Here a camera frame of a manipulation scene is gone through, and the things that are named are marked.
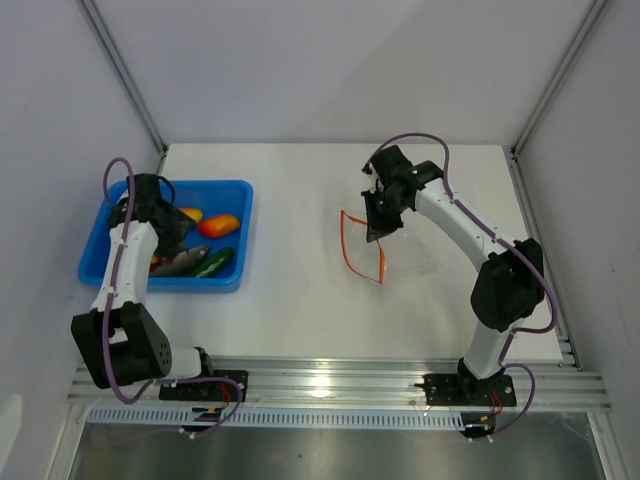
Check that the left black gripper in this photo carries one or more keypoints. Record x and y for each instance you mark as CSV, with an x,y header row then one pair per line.
x,y
181,223

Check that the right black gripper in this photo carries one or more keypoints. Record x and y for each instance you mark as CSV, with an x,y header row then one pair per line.
x,y
376,226

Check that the grey toy fish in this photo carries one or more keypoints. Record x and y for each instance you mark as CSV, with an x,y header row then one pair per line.
x,y
182,264

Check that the clear zip bag orange zipper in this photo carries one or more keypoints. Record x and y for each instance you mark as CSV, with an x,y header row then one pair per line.
x,y
401,255

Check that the green cucumber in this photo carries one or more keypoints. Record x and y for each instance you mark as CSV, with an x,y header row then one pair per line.
x,y
214,264

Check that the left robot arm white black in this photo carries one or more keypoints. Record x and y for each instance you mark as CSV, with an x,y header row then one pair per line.
x,y
119,340

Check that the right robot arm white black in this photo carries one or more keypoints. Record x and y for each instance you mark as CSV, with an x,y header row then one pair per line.
x,y
508,287

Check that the yellow mango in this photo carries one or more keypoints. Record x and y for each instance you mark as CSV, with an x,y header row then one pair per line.
x,y
195,215

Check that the red orange mango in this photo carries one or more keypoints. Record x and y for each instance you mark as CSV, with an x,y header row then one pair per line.
x,y
218,226

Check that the blue plastic bin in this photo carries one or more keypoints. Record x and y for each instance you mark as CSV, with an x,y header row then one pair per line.
x,y
212,197

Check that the left aluminium frame post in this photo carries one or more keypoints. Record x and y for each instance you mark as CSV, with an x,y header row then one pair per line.
x,y
107,42

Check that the aluminium frame post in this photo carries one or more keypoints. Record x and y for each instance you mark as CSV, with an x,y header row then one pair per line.
x,y
107,42
577,45

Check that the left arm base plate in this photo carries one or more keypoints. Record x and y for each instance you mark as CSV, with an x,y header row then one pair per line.
x,y
211,391

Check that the aluminium rail front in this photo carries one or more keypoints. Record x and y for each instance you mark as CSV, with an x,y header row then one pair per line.
x,y
390,384

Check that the white slotted cable duct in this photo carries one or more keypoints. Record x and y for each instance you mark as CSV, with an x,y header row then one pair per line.
x,y
281,417

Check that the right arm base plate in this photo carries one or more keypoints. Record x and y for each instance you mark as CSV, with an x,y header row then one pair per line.
x,y
442,389

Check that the right aluminium frame post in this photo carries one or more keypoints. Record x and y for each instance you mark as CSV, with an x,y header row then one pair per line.
x,y
577,45

